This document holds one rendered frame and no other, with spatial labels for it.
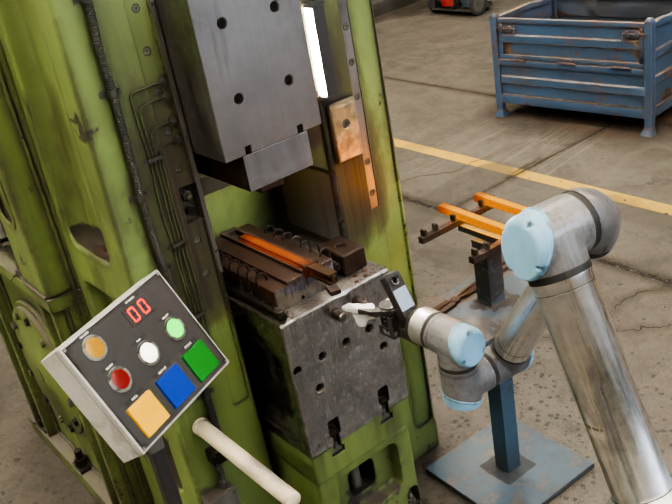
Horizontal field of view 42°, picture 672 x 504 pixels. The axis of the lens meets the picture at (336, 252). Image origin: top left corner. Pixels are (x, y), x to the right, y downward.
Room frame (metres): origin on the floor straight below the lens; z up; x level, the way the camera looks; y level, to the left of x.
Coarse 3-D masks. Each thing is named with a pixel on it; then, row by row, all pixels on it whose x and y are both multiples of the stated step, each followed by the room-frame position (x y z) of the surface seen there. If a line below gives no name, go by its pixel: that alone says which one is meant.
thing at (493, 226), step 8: (440, 208) 2.42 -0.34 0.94; (448, 208) 2.39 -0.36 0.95; (456, 208) 2.38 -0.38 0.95; (456, 216) 2.36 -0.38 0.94; (464, 216) 2.32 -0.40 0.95; (472, 216) 2.31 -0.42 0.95; (480, 216) 2.30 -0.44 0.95; (472, 224) 2.30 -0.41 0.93; (480, 224) 2.27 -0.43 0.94; (488, 224) 2.24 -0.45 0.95; (496, 224) 2.23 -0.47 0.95; (504, 224) 2.22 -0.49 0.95; (496, 232) 2.21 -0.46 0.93
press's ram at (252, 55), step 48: (192, 0) 1.99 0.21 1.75; (240, 0) 2.06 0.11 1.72; (288, 0) 2.13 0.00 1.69; (192, 48) 2.01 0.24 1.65; (240, 48) 2.04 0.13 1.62; (288, 48) 2.12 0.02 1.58; (192, 96) 2.05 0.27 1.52; (240, 96) 2.03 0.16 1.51; (288, 96) 2.10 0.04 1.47; (192, 144) 2.11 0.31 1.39; (240, 144) 2.01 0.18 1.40
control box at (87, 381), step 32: (160, 288) 1.79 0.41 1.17; (96, 320) 1.63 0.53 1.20; (128, 320) 1.67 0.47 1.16; (160, 320) 1.72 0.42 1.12; (192, 320) 1.77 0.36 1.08; (64, 352) 1.53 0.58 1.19; (128, 352) 1.62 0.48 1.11; (160, 352) 1.66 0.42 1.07; (64, 384) 1.54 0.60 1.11; (96, 384) 1.52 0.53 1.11; (96, 416) 1.51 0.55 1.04; (128, 416) 1.50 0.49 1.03; (128, 448) 1.48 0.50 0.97
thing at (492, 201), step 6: (480, 192) 2.47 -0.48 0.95; (474, 198) 2.46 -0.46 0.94; (480, 198) 2.43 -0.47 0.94; (486, 198) 2.42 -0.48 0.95; (492, 198) 2.41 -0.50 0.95; (498, 198) 2.40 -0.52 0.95; (486, 204) 2.41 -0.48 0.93; (492, 204) 2.39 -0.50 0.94; (498, 204) 2.37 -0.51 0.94; (504, 204) 2.35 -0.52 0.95; (510, 204) 2.34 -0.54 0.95; (516, 204) 2.33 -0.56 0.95; (504, 210) 2.35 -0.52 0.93; (510, 210) 2.33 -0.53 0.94; (516, 210) 2.30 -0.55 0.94; (522, 210) 2.29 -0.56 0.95
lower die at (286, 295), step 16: (224, 240) 2.38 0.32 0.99; (272, 240) 2.31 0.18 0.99; (288, 240) 2.29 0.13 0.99; (240, 256) 2.25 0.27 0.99; (256, 256) 2.23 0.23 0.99; (272, 256) 2.19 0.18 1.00; (304, 256) 2.17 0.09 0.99; (224, 272) 2.22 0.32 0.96; (240, 272) 2.17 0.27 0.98; (272, 272) 2.11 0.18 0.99; (288, 272) 2.09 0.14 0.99; (272, 288) 2.04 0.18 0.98; (288, 288) 2.04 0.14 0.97; (304, 288) 2.06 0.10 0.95; (320, 288) 2.09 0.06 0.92; (272, 304) 2.03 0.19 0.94; (288, 304) 2.03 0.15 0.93
